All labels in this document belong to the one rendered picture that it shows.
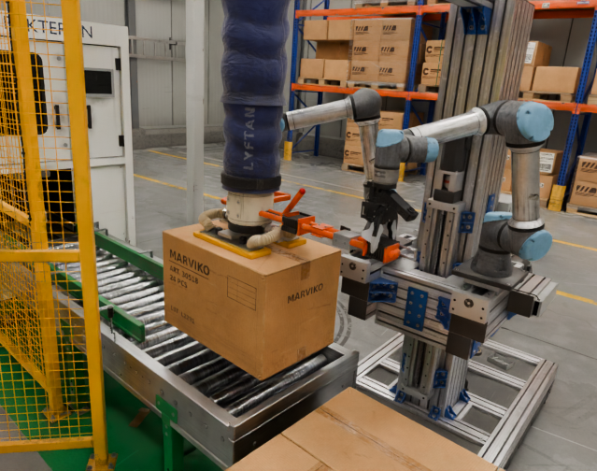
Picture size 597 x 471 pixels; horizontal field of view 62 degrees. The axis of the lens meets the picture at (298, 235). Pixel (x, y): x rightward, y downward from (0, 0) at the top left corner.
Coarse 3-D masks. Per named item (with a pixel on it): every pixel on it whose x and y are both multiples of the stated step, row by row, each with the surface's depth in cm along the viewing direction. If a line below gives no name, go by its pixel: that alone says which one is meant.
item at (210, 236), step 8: (200, 232) 194; (208, 232) 193; (216, 232) 190; (208, 240) 188; (216, 240) 186; (224, 240) 184; (232, 240) 185; (240, 240) 181; (224, 248) 182; (232, 248) 179; (240, 248) 178; (248, 248) 178; (264, 248) 181; (248, 256) 174; (256, 256) 175
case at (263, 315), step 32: (224, 224) 212; (192, 256) 188; (224, 256) 175; (288, 256) 179; (320, 256) 181; (192, 288) 192; (224, 288) 178; (256, 288) 166; (288, 288) 171; (320, 288) 186; (192, 320) 196; (224, 320) 181; (256, 320) 169; (288, 320) 176; (320, 320) 191; (224, 352) 185; (256, 352) 172; (288, 352) 180
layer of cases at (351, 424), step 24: (336, 408) 184; (360, 408) 185; (384, 408) 185; (288, 432) 170; (312, 432) 171; (336, 432) 171; (360, 432) 172; (384, 432) 173; (408, 432) 174; (432, 432) 174; (264, 456) 158; (288, 456) 159; (312, 456) 160; (336, 456) 160; (360, 456) 161; (384, 456) 162; (408, 456) 162; (432, 456) 163; (456, 456) 164
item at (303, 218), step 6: (282, 216) 172; (288, 216) 175; (294, 216) 176; (300, 216) 177; (306, 216) 177; (312, 216) 173; (282, 222) 174; (288, 222) 172; (294, 222) 169; (300, 222) 169; (306, 222) 172; (282, 228) 174; (288, 228) 172; (294, 228) 171; (300, 228) 170; (294, 234) 170; (300, 234) 170
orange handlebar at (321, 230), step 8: (280, 192) 215; (224, 200) 196; (280, 200) 207; (264, 216) 181; (272, 216) 179; (304, 224) 170; (312, 224) 172; (320, 224) 169; (312, 232) 167; (320, 232) 164; (328, 232) 163; (352, 240) 156; (360, 240) 159; (360, 248) 155; (392, 256) 148
